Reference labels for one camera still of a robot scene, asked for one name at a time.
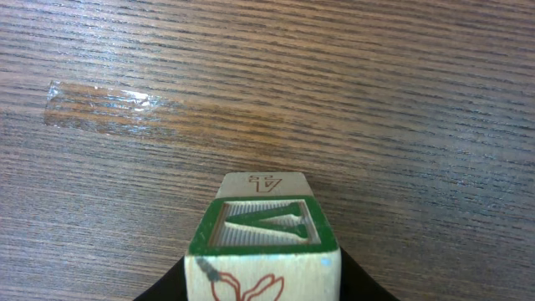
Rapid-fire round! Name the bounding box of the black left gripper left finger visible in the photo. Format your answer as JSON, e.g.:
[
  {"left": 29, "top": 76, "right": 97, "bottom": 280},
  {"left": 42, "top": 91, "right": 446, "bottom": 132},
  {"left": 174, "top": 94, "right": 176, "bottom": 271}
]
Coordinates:
[{"left": 134, "top": 258, "right": 187, "bottom": 301}]

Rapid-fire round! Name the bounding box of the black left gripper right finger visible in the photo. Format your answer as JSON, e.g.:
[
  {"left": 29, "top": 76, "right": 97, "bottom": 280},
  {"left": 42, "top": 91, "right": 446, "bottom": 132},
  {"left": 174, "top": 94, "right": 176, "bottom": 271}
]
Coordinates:
[{"left": 339, "top": 248, "right": 400, "bottom": 301}]

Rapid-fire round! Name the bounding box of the green N block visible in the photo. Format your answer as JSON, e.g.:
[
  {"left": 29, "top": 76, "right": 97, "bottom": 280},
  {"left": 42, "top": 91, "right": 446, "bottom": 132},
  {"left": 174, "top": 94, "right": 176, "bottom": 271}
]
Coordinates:
[{"left": 185, "top": 196, "right": 342, "bottom": 301}]

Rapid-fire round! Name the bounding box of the white mushroom picture block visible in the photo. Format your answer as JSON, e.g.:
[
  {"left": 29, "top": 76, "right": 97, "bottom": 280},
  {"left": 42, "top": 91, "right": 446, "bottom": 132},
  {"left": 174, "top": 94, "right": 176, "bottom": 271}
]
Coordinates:
[{"left": 216, "top": 171, "right": 313, "bottom": 198}]

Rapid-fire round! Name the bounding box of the clear tape strip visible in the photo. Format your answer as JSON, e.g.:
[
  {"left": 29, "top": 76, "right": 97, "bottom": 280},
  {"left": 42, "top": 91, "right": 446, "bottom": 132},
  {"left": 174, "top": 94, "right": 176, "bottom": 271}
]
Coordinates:
[{"left": 44, "top": 81, "right": 186, "bottom": 140}]

